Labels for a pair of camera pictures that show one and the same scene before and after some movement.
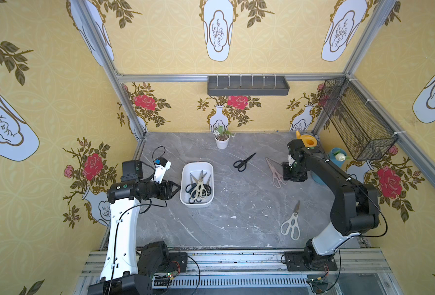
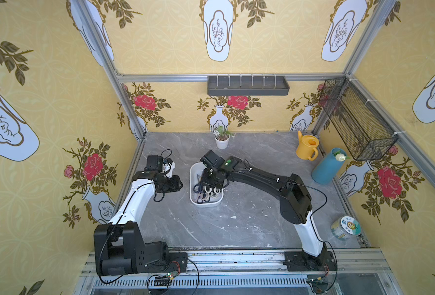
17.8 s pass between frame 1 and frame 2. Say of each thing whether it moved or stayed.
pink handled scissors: moved
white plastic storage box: moved
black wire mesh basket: stayed
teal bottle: stayed
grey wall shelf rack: stayed
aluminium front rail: stayed
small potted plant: stayed
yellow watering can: stayed
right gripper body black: moved
